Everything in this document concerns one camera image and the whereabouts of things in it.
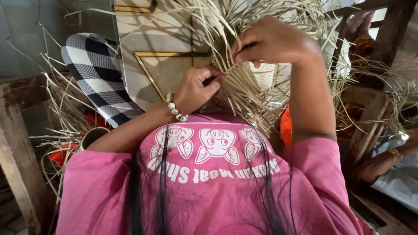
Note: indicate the person's left hand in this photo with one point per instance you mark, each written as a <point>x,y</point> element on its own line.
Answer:
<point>192,93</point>

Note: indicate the person's right hand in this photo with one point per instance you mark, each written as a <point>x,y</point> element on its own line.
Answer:
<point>280,40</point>

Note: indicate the person's right fingers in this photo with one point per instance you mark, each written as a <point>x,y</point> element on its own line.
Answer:
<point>243,49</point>

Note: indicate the half-woven straw basket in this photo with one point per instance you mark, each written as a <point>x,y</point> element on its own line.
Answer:
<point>248,94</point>

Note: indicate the white woven basket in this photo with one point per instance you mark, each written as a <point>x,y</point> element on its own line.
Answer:
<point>265,75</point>

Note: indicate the brown orange patterned cloth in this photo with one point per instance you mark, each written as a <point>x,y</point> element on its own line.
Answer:
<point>362,49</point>

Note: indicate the worn wooden stool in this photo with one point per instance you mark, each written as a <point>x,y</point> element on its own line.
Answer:
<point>367,130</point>

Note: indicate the pink printed t-shirt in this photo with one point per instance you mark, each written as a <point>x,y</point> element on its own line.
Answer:
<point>212,195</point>

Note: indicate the black white checkered cloth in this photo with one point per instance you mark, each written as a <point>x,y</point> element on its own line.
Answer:
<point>94,75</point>

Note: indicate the tangle of dry straw strips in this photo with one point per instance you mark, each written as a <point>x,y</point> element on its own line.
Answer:
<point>398,94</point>

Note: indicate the brown cardboard tube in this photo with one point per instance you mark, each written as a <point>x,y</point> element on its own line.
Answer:
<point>93,135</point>

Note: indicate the heap of loose straw strips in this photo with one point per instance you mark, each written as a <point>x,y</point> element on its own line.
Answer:
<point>65,127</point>

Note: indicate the wooden plank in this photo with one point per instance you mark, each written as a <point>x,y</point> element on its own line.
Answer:
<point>382,212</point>

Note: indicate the dark wooden frame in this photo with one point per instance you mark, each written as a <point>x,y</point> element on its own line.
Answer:
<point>388,29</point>

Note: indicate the weathered wooden post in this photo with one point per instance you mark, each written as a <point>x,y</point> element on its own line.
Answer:
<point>16,156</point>

